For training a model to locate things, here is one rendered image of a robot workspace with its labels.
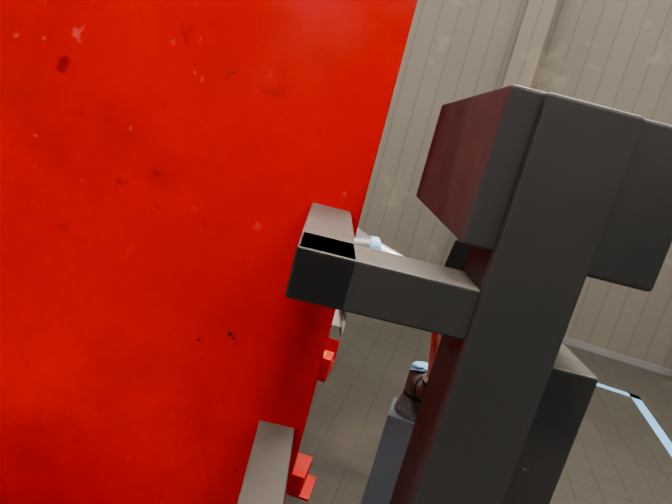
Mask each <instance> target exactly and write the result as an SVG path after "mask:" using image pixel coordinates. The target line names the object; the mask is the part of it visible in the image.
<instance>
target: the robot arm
mask: <svg viewBox="0 0 672 504"><path fill-rule="evenodd" d="M355 244H356V245H360V246H364V247H368V248H372V249H376V250H380V251H384V252H388V253H392V254H396V255H400V256H403V255H401V254H400V253H398V252H396V251H395V250H393V249H391V248H390V247H388V246H386V245H385V244H383V243H381V241H380V238H379V237H375V236H370V235H368V234H367V233H365V232H363V231H362V230H360V229H359V228H357V231H356V235H355ZM346 317H347V312H345V311H341V310H337V309H336V311H335V314H334V318H333V322H332V326H336V327H339V334H340V336H342V334H343V331H344V328H345V323H346ZM441 337H442V335H441V334H436V333H432V332H431V339H430V349H429V359H428V363H427V362H422V361H415V362H413V363H412V365H411V368H410V369H409V370H410V371H409V374H408V377H407V381H406V384H405V387H404V390H403V393H402V394H401V395H400V397H399V398H398V399H397V401H396V403H395V406H394V410H395V412H396V413H397V414H398V415H399V416H401V417H402V418H404V419H406V420H408V421H411V422H415V421H416V418H417V413H418V410H419V406H420V403H421V400H422V397H423V394H424V391H425V387H426V384H427V381H428V378H429V375H430V372H431V368H432V365H433V362H434V359H435V356H436V353H437V350H438V346H439V343H440V340H441Z"/></svg>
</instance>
